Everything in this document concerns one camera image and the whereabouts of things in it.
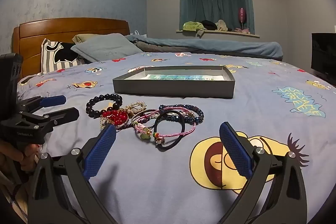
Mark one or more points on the blue duvet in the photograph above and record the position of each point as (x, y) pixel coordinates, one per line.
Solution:
(210, 47)

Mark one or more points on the wooden headboard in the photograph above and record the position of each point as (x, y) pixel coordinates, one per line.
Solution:
(65, 29)

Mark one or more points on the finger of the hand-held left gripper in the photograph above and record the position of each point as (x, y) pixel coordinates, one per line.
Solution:
(53, 100)
(63, 113)

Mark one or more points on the cartoon printed bed sheet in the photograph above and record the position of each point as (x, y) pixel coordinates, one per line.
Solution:
(157, 187)

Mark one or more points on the person's left hand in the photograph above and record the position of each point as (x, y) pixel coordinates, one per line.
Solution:
(15, 154)

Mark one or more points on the grey blanket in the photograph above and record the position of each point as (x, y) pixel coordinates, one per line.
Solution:
(157, 47)

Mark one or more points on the grey cardboard box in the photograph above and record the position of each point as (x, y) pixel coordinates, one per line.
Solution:
(170, 88)

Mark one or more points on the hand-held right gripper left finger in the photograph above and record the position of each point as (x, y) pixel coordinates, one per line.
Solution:
(101, 150)

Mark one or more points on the grey-blue pillow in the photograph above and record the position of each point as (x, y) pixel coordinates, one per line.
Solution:
(105, 48)

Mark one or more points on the window sill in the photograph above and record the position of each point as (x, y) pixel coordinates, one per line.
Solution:
(223, 34)

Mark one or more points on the black cloth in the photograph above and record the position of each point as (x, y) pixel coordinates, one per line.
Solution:
(208, 24)

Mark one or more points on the black television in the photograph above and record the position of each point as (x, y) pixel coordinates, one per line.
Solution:
(324, 53)

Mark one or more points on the teal curtain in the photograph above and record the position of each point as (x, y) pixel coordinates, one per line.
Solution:
(210, 3)

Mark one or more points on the striped cartoon pillow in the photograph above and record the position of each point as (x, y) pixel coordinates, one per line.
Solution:
(50, 61)

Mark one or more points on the olive pillow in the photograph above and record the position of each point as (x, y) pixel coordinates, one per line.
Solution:
(81, 38)

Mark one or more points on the pink soft toy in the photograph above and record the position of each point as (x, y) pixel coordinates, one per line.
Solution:
(242, 30)

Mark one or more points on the plaid pajama clothing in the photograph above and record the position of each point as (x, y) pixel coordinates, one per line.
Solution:
(13, 203)

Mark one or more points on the beige cloth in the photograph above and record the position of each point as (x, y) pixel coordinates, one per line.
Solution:
(221, 25)

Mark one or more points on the blue printed paper sheet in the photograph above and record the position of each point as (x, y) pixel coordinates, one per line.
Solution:
(183, 77)

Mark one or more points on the pink balloon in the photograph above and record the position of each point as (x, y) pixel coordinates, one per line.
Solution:
(241, 14)

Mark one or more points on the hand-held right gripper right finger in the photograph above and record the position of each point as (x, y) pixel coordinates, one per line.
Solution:
(236, 153)

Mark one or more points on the green cloth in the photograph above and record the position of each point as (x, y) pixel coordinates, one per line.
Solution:
(193, 26)

